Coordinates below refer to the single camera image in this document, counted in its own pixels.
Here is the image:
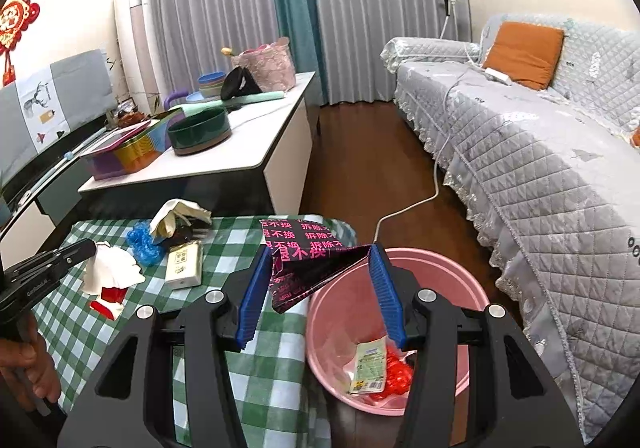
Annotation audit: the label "covered television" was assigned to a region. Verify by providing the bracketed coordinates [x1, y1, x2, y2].
[1, 50, 116, 182]

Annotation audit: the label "dark green round tin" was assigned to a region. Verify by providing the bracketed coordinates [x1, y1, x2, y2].
[167, 107, 232, 156]

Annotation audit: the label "grey quilted sofa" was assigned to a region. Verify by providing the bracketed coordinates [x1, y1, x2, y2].
[381, 14, 639, 446]

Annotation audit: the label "orange cushion near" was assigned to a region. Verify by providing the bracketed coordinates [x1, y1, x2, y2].
[630, 127, 640, 148]

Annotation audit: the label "mint green flat case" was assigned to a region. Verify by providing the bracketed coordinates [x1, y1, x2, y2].
[177, 91, 285, 117]

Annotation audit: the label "white power strip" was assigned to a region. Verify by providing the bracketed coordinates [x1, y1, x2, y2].
[483, 68, 512, 86]

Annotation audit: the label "colourful storage box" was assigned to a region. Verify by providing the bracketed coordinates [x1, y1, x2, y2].
[81, 108, 184, 181]

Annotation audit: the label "white red wrapper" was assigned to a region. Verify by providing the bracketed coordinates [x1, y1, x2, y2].
[81, 242, 145, 321]

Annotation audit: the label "orange cushion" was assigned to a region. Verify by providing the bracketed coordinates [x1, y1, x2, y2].
[630, 127, 640, 148]
[483, 22, 565, 91]

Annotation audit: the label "cream paper bag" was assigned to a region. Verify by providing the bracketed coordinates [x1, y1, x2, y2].
[149, 199, 212, 242]

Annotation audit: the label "black pink printed pouch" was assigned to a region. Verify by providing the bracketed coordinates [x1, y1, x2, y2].
[260, 219, 370, 314]

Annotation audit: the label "cream cardboard box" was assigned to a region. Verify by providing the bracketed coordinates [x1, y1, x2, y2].
[165, 240, 203, 291]

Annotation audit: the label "person left hand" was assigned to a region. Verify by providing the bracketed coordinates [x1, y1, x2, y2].
[0, 313, 61, 412]

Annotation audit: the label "white top coffee table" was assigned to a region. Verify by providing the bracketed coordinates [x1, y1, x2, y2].
[78, 71, 318, 220]

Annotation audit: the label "pink quilted basket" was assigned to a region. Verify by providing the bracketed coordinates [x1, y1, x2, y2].
[231, 37, 296, 92]

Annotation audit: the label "dark tv cabinet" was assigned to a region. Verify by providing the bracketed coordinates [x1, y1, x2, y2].
[1, 127, 106, 266]

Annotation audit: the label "green snack packet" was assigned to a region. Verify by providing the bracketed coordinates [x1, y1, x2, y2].
[349, 338, 386, 395]

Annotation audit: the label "brown figurine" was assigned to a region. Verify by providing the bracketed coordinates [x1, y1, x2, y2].
[117, 112, 146, 129]

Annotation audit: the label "orange cushion far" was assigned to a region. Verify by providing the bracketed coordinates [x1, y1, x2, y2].
[483, 22, 565, 91]

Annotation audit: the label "small photo frame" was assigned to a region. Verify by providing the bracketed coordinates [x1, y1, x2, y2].
[116, 97, 137, 112]

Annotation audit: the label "stacked coloured bowls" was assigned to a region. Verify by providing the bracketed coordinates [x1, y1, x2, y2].
[198, 71, 226, 98]

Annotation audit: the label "pink trash bucket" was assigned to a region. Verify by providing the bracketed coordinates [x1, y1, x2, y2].
[306, 248, 489, 416]

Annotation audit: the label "blue plastic bag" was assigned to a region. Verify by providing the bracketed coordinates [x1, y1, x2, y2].
[126, 221, 166, 267]

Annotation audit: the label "red plastic bag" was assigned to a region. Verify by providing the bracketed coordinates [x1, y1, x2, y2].
[370, 347, 413, 402]

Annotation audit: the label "white power cable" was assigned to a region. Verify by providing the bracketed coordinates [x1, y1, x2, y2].
[372, 40, 484, 245]

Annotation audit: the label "red wall ornament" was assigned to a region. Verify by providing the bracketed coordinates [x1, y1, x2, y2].
[0, 0, 40, 86]

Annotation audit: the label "white floor air conditioner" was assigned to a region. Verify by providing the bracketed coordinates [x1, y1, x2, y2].
[114, 0, 168, 115]

